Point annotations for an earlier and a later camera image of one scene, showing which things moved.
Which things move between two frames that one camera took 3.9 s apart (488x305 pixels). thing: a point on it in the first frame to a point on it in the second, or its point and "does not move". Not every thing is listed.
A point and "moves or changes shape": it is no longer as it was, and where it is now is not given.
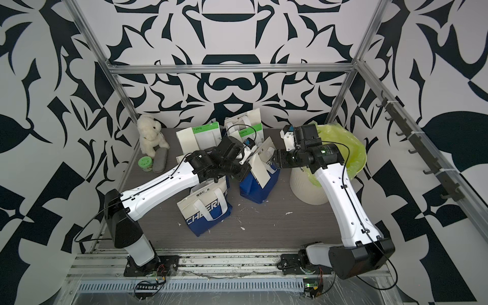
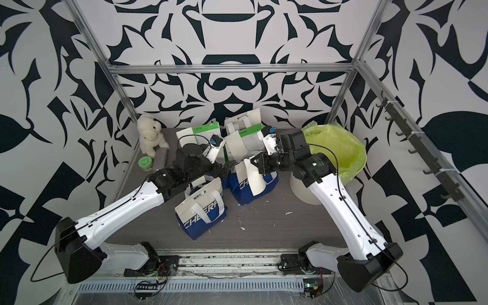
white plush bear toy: [150, 135] does not move
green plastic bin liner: [351, 149] does not move
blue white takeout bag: [249, 187] moves or changes shape
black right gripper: [281, 159] to [263, 165]
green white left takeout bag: [206, 136] does not move
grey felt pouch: [159, 161] does not move
